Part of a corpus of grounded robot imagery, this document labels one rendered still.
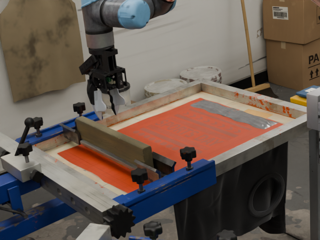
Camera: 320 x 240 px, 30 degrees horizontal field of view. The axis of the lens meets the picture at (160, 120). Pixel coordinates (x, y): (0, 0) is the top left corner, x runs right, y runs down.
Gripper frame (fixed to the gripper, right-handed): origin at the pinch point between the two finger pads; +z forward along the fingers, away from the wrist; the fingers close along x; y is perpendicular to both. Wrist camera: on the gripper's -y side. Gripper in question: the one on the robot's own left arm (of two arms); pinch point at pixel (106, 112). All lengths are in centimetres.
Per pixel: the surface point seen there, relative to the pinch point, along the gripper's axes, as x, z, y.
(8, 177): -32.5, 7.8, 0.2
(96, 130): -1.0, 6.9, -5.6
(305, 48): 283, 78, -156
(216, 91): 58, 15, -16
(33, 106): 66, 68, -199
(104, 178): -7.3, 16.3, 5.9
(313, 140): 77, 33, 13
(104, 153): -2.2, 12.4, -0.8
